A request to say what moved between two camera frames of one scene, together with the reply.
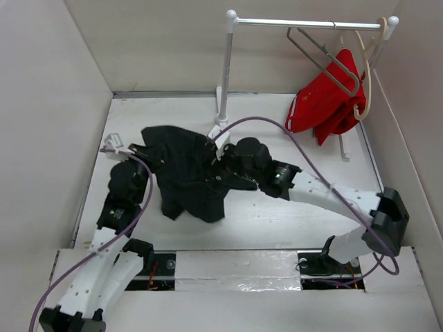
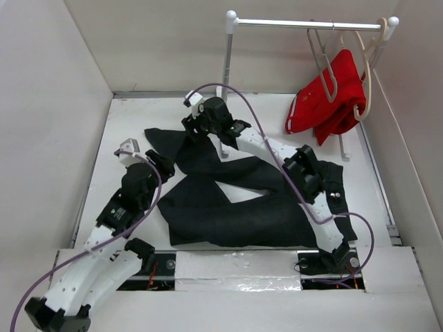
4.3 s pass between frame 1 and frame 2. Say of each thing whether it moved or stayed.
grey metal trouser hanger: moved
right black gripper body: moved
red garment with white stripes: stayed
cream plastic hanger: stayed
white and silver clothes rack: stayed
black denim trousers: moved
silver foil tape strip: stayed
